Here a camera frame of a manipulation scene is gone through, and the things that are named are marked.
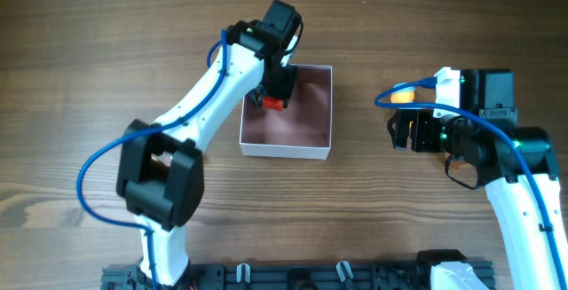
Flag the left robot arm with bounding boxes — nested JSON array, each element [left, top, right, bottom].
[[116, 0, 304, 289]]

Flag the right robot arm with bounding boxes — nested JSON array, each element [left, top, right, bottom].
[[375, 67, 567, 289]]

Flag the blue cable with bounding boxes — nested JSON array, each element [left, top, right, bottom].
[[374, 76, 568, 290], [75, 28, 229, 290]]

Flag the white box pink interior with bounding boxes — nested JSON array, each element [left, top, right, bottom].
[[240, 65, 333, 160]]

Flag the yellow duck toy blue hat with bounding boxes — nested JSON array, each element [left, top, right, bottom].
[[390, 86, 415, 104]]

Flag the left blue cable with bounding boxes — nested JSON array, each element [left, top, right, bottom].
[[75, 28, 229, 290]]

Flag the black mounting rail base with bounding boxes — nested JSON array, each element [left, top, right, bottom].
[[100, 254, 495, 290]]

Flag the brown plush capybara toy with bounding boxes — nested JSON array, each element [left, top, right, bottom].
[[445, 153, 471, 170]]

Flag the right blue cable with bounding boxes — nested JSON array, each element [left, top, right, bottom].
[[374, 76, 568, 290]]

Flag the red toy truck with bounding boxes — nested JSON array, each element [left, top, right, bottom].
[[262, 96, 285, 111]]

